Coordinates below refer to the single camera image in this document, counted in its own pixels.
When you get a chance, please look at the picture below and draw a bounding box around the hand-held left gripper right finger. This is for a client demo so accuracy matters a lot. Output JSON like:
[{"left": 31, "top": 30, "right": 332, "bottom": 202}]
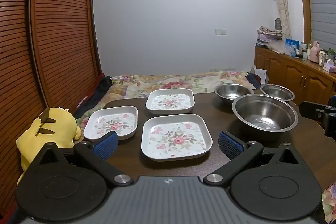
[{"left": 203, "top": 131, "right": 310, "bottom": 186}]

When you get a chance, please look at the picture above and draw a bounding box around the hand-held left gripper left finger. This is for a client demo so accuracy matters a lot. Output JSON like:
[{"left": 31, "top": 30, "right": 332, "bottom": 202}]
[{"left": 28, "top": 132, "right": 133, "bottom": 186}]

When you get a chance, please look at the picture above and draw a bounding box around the white floral square plate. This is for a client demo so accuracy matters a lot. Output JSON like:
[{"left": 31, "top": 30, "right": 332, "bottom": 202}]
[
  {"left": 83, "top": 106, "right": 138, "bottom": 142},
  {"left": 141, "top": 114, "right": 213, "bottom": 162},
  {"left": 146, "top": 88, "right": 196, "bottom": 115}
]

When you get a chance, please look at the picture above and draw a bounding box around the small steel bowl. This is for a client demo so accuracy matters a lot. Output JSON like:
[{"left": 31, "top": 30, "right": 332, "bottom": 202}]
[{"left": 260, "top": 84, "right": 295, "bottom": 102}]

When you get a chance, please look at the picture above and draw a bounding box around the large steel bowl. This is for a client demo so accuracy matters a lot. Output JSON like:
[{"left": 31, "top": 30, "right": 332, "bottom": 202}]
[{"left": 232, "top": 94, "right": 299, "bottom": 135}]

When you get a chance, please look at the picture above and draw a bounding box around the medium steel bowl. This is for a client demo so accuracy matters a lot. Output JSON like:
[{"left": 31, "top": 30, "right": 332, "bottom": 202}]
[{"left": 214, "top": 83, "right": 255, "bottom": 104}]

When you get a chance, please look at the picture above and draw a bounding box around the pink tissue box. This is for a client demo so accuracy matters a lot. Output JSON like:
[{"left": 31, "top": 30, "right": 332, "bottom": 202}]
[{"left": 323, "top": 60, "right": 336, "bottom": 73}]

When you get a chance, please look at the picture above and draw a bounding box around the wooden cabinet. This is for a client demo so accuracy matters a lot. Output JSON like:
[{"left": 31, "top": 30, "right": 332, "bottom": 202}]
[{"left": 254, "top": 46, "right": 336, "bottom": 109}]

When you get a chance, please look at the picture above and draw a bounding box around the yellow plush toy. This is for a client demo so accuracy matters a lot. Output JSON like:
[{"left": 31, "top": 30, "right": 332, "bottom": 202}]
[{"left": 16, "top": 107, "right": 82, "bottom": 186}]

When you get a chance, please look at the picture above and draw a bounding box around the pink bottle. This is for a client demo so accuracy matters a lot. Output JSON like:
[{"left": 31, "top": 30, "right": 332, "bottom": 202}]
[{"left": 308, "top": 41, "right": 321, "bottom": 63}]

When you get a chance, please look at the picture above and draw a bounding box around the black and red cloth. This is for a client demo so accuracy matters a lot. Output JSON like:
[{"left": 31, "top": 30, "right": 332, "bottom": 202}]
[{"left": 73, "top": 74, "right": 114, "bottom": 119}]

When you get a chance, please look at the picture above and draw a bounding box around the white paper bag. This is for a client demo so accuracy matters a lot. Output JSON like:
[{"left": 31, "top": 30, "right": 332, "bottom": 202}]
[{"left": 253, "top": 67, "right": 269, "bottom": 85}]

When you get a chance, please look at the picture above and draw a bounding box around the navy cloth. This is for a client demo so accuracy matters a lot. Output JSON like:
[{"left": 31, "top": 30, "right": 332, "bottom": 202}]
[{"left": 246, "top": 73, "right": 262, "bottom": 89}]

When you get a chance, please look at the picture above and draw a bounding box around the blue box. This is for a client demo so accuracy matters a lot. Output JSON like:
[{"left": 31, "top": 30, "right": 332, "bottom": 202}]
[{"left": 285, "top": 38, "right": 300, "bottom": 55}]

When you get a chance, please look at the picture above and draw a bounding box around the floral bedspread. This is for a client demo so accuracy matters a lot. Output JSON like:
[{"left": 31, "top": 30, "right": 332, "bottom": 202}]
[{"left": 74, "top": 70, "right": 336, "bottom": 224}]

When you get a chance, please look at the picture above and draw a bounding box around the pile of patterned cloth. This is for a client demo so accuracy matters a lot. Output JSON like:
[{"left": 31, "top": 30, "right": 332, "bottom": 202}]
[{"left": 257, "top": 26, "right": 284, "bottom": 48}]

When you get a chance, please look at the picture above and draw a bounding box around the wooden slatted wardrobe door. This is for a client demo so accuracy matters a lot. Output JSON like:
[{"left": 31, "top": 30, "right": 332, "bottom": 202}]
[{"left": 0, "top": 0, "right": 105, "bottom": 214}]

